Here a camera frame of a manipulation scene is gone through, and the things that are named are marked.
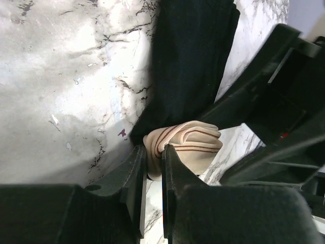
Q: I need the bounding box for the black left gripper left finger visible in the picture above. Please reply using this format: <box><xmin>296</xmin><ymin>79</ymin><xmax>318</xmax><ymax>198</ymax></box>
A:
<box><xmin>1</xmin><ymin>145</ymin><xmax>147</xmax><ymax>243</ymax></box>

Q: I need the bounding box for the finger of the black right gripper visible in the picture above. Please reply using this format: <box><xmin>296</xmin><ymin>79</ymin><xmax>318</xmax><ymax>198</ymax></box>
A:
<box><xmin>199</xmin><ymin>24</ymin><xmax>324</xmax><ymax>144</ymax></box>
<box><xmin>219</xmin><ymin>135</ymin><xmax>324</xmax><ymax>187</ymax></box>

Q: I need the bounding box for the black garment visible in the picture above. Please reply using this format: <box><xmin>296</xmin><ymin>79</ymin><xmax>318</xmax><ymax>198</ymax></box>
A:
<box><xmin>130</xmin><ymin>1</ymin><xmax>240</xmax><ymax>145</ymax></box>

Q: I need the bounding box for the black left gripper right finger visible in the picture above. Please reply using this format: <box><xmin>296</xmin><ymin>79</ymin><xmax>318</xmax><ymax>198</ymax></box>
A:
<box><xmin>162</xmin><ymin>146</ymin><xmax>324</xmax><ymax>243</ymax></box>

